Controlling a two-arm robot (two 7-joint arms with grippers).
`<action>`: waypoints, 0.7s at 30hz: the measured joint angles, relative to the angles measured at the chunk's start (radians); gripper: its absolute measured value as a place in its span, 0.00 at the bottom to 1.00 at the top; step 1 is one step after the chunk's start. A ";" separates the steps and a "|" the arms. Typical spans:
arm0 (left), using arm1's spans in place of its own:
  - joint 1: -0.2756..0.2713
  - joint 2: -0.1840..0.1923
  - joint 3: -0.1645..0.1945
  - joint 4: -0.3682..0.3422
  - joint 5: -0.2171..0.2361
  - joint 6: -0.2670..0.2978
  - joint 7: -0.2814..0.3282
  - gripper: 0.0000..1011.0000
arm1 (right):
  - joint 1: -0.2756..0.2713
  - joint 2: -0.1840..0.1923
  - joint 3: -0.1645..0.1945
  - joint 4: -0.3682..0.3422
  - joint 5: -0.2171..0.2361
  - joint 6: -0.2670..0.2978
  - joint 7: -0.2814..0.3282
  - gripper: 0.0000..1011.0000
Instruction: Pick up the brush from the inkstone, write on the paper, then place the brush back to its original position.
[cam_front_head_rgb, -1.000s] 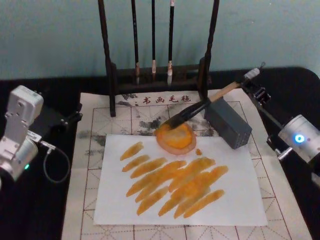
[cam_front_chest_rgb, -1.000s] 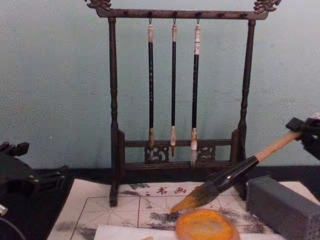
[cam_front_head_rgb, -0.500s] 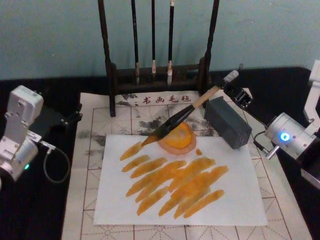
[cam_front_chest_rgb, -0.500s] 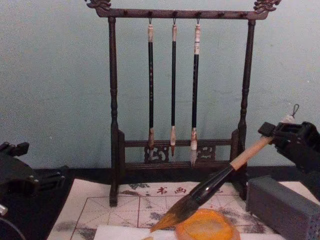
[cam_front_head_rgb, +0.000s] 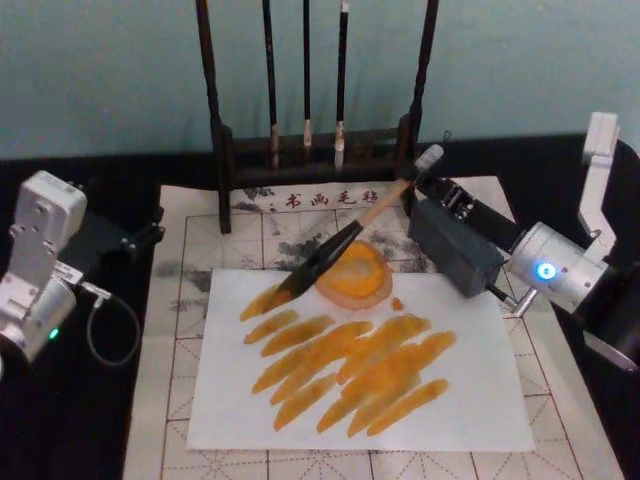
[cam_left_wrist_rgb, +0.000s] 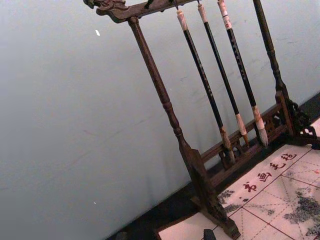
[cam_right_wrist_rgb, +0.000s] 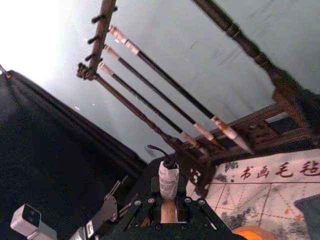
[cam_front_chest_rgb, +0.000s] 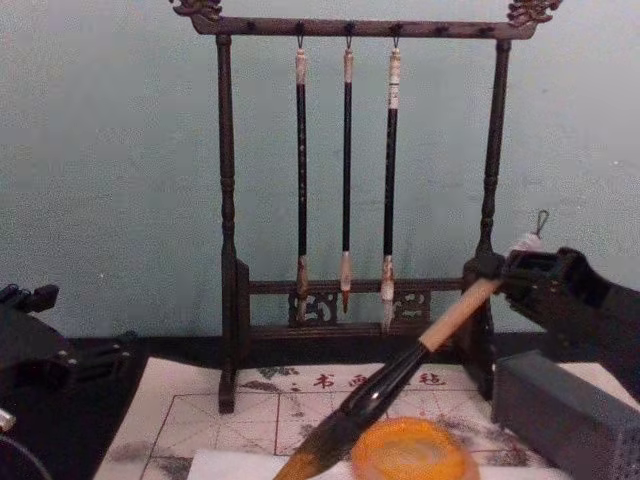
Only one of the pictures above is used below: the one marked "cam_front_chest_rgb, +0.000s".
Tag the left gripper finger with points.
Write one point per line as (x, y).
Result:
(30, 297)
(105, 357)

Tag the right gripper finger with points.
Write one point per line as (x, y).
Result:
(530, 300)
(532, 264)

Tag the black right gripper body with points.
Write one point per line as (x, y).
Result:
(600, 320)

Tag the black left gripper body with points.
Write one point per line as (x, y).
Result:
(30, 355)

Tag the black table cloth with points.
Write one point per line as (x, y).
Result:
(65, 435)

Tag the dark grey rectangular block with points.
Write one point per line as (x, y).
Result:
(555, 410)

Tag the white felt mat, red grid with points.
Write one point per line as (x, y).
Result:
(200, 425)

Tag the white paper sheet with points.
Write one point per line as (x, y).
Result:
(230, 467)

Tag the hanging brush with white tip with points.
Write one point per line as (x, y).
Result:
(390, 150)

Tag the orange translucent dish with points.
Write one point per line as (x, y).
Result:
(410, 450)

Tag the dark wooden brush rack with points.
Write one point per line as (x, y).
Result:
(227, 200)

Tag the thin hanging calligraphy brush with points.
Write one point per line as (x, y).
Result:
(346, 150)

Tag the hanging brush with brown tip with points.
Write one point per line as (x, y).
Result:
(301, 150)

